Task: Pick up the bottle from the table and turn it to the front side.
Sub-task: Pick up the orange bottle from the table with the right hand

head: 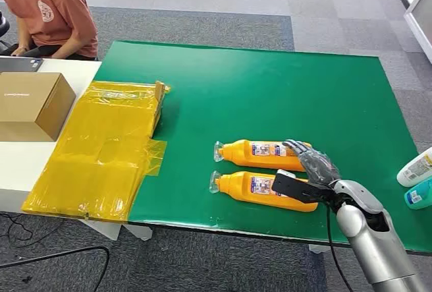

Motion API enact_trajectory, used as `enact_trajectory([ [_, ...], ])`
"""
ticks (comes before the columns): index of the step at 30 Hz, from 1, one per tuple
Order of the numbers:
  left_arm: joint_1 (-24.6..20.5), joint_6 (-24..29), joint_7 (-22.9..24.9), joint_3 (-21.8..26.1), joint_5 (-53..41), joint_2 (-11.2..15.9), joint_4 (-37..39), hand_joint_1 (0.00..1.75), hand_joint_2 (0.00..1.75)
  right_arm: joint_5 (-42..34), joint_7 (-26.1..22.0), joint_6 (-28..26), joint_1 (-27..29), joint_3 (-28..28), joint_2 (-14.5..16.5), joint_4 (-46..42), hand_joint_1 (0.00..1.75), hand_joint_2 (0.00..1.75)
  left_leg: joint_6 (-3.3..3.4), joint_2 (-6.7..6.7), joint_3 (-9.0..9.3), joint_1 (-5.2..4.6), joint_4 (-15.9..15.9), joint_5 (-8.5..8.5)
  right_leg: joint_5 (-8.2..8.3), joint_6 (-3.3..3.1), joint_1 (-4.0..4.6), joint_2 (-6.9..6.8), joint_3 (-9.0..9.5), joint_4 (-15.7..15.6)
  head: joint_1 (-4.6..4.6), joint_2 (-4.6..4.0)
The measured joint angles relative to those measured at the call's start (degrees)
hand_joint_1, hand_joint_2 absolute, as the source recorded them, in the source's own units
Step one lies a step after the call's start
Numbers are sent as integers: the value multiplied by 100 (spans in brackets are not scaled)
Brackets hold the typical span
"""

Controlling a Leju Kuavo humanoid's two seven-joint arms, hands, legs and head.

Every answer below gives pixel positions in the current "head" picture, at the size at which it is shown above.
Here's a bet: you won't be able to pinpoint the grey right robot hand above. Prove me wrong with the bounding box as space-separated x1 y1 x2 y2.
282 139 341 189

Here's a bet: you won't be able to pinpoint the orange bottle clear cap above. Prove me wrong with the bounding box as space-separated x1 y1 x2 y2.
214 140 313 173
208 170 319 213

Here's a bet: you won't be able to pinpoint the white plastic bottle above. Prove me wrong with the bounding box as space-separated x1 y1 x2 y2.
397 146 432 188

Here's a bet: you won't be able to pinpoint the teal plastic bottle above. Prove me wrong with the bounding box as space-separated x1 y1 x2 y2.
404 177 432 210

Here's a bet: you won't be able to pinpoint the green table mat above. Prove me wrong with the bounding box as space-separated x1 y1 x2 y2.
94 40 432 254

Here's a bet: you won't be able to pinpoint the white framed board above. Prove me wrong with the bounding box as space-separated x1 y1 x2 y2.
403 0 432 64

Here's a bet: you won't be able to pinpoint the yellow plastic wrapped package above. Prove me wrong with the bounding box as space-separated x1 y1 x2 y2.
21 80 171 223

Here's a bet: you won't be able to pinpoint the person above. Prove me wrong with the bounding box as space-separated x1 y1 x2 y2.
0 0 98 61

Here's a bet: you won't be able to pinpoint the brown cardboard box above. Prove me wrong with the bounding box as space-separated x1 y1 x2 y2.
0 72 76 142

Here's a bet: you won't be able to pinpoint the dark laptop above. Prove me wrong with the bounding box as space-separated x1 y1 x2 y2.
0 57 43 74

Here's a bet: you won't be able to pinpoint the black office chair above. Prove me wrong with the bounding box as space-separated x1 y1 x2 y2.
0 10 20 56

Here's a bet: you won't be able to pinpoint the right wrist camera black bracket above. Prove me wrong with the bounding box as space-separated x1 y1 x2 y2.
272 169 338 207

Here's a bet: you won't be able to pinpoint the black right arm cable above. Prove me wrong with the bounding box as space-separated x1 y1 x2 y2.
325 205 353 292

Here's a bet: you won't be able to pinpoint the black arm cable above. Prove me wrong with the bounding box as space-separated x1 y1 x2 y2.
325 205 353 292
0 245 110 292

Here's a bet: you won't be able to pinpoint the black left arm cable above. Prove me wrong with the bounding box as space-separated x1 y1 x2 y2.
0 245 110 292

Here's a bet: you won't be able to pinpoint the thin black floor cables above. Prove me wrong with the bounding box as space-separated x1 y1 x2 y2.
0 212 65 249

